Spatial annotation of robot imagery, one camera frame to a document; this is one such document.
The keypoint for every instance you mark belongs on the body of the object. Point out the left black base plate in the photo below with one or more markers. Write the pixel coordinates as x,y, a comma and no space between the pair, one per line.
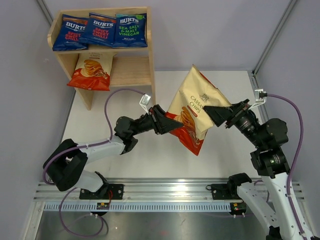
112,191

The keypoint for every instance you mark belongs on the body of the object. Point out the white slotted cable duct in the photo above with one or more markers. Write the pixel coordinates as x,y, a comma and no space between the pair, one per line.
148,207

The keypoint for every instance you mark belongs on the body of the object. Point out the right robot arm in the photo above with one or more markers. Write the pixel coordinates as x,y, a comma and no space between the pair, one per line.
284,220

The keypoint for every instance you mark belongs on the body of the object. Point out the cassava chips bag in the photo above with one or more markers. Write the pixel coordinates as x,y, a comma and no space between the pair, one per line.
92,71
187,107

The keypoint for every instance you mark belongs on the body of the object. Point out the Burts sea salt vinegar bag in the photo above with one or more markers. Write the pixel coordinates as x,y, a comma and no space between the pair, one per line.
130,31

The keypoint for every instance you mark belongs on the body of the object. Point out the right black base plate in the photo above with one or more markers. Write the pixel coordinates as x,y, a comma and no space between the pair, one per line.
220,191

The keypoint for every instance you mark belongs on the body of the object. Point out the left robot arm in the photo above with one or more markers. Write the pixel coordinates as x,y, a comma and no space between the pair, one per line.
66,165

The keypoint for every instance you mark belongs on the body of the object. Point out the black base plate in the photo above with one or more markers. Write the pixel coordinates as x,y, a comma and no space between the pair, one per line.
112,191
220,191

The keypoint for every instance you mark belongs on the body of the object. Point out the blue Burts chilli bag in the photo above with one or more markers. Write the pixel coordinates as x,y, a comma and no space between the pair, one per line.
72,28

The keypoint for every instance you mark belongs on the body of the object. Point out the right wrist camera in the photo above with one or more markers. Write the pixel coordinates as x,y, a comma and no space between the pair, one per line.
260,98

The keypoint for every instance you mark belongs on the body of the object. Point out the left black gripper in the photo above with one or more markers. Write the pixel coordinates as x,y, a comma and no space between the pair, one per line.
161,123

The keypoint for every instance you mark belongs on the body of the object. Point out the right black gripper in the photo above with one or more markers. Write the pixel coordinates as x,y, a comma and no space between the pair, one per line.
219,114

